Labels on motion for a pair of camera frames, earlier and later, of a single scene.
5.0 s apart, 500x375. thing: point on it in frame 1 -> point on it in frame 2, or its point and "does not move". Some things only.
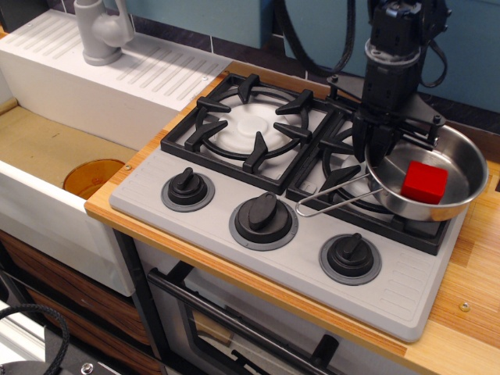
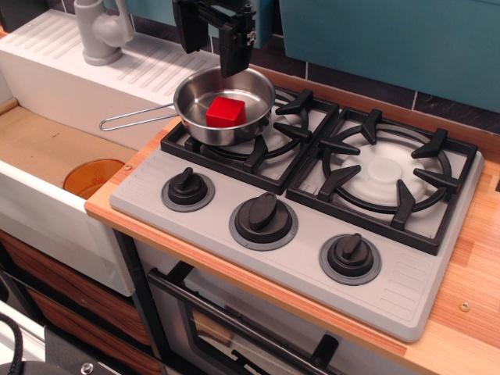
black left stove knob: (187, 192) does not move
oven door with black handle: (212, 324) does not move
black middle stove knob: (262, 223) does not move
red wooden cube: (424, 182) -> (226, 112)
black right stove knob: (351, 259) does not move
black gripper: (391, 96) -> (235, 16)
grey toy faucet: (104, 33) does not move
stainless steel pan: (429, 183) -> (214, 108)
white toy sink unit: (58, 111) does not move
